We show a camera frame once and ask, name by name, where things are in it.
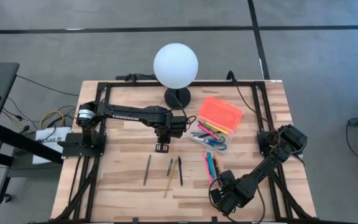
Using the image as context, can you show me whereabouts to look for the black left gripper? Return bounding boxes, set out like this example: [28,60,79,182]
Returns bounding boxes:
[154,126,177,154]

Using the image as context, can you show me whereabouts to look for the matte black pen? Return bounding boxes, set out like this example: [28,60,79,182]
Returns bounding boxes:
[212,157,223,183]

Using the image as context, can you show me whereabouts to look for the dark green mechanical pencil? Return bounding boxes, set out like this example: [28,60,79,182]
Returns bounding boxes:
[166,157,175,177]

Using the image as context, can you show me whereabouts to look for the grey pen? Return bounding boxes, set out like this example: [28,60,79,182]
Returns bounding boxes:
[143,154,152,187]

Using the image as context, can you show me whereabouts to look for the turquoise blue pen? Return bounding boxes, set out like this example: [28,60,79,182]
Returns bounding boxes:
[206,151,217,180]

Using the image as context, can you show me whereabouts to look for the pink pencil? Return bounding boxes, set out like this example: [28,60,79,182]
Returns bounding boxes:
[201,151,214,185]

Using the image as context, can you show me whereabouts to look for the glossy black pen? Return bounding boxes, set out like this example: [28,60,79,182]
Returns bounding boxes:
[177,156,185,187]

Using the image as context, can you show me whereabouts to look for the yellow wooden pencil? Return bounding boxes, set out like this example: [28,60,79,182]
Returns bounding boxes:
[163,159,179,200]

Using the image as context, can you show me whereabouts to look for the pink highlighter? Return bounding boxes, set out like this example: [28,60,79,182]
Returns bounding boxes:
[198,123,221,141]

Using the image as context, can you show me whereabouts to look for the yellow highlighter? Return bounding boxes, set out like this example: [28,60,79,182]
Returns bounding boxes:
[204,121,231,136]

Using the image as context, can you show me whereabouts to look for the clear pencil box orange lid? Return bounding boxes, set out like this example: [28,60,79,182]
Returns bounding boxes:
[187,96,244,154]

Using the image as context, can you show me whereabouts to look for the white globe lamp black base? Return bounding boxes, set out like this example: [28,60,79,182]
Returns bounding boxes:
[152,42,200,111]

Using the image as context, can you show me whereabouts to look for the blue handled scissors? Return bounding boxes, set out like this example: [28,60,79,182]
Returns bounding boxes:
[190,131,229,152]

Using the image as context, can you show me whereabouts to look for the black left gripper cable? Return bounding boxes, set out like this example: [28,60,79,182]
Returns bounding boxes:
[166,92,198,126]

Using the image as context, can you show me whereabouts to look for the black cable with plug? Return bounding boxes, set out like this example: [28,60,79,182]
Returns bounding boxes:
[114,73,160,83]

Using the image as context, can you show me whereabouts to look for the black table frame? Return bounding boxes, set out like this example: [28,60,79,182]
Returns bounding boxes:
[50,80,317,224]

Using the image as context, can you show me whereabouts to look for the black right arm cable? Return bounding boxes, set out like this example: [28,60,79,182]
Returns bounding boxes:
[226,70,272,129]

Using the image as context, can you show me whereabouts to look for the yellow cable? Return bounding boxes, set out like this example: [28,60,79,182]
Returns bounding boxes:
[39,110,66,129]

